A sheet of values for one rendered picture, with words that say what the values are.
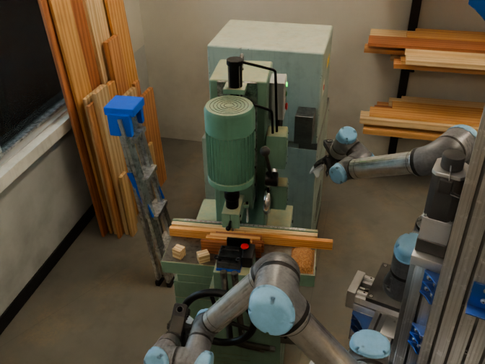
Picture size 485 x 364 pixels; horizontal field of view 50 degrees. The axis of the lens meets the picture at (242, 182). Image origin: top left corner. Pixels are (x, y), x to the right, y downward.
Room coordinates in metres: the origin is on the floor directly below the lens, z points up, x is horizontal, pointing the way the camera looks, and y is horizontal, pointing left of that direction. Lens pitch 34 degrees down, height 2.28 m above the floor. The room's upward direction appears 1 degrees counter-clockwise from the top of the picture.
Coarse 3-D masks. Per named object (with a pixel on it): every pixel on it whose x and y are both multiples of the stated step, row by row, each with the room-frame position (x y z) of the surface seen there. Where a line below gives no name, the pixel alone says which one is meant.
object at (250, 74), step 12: (216, 72) 1.92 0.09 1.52; (252, 72) 1.91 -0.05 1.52; (264, 72) 1.91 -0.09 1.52; (216, 84) 1.85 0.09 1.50; (264, 84) 1.82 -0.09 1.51; (216, 96) 1.85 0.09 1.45; (264, 96) 1.82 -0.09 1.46; (264, 120) 1.82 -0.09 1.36; (264, 132) 1.82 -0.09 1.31; (264, 144) 1.82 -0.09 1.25; (264, 168) 1.82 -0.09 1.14; (264, 180) 1.82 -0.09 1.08; (216, 192) 1.85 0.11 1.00; (216, 204) 1.85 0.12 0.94; (252, 216) 1.82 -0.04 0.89; (264, 216) 1.82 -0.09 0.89
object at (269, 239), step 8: (176, 232) 1.68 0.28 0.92; (184, 232) 1.68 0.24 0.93; (192, 232) 1.67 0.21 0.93; (200, 232) 1.67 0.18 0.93; (208, 232) 1.66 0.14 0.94; (240, 232) 1.66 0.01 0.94; (264, 240) 1.62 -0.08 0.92; (272, 240) 1.62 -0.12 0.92; (280, 240) 1.61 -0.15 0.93; (288, 240) 1.61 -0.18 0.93; (296, 240) 1.60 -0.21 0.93; (304, 240) 1.60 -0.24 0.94; (312, 240) 1.59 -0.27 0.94; (320, 240) 1.59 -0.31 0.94; (328, 240) 1.59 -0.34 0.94; (320, 248) 1.59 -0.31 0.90; (328, 248) 1.58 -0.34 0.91
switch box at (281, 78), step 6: (282, 78) 1.95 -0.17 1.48; (270, 84) 1.90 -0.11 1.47; (282, 84) 1.90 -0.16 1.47; (270, 90) 1.90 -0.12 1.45; (282, 90) 1.90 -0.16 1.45; (270, 96) 1.90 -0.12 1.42; (282, 96) 1.90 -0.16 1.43; (270, 102) 1.90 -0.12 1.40; (282, 102) 1.90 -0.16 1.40; (270, 108) 1.90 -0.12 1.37; (282, 108) 1.90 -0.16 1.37; (270, 114) 1.90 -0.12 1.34; (282, 114) 1.90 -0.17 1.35
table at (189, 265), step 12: (180, 240) 1.66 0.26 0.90; (192, 240) 1.65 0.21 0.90; (168, 252) 1.59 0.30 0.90; (192, 252) 1.58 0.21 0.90; (264, 252) 1.58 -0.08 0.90; (288, 252) 1.57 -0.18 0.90; (168, 264) 1.53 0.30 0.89; (180, 264) 1.52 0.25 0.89; (192, 264) 1.51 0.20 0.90; (204, 264) 1.51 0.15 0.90; (204, 276) 1.51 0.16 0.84; (300, 276) 1.45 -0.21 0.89; (312, 276) 1.44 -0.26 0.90
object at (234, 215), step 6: (240, 198) 1.71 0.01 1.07; (240, 204) 1.67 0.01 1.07; (222, 210) 1.63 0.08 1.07; (228, 210) 1.63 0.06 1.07; (234, 210) 1.63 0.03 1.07; (240, 210) 1.64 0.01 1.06; (222, 216) 1.61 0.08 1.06; (228, 216) 1.61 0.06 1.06; (234, 216) 1.60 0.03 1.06; (240, 216) 1.62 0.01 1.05; (222, 222) 1.61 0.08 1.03; (228, 222) 1.61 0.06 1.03; (234, 222) 1.60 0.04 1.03; (240, 222) 1.61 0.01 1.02
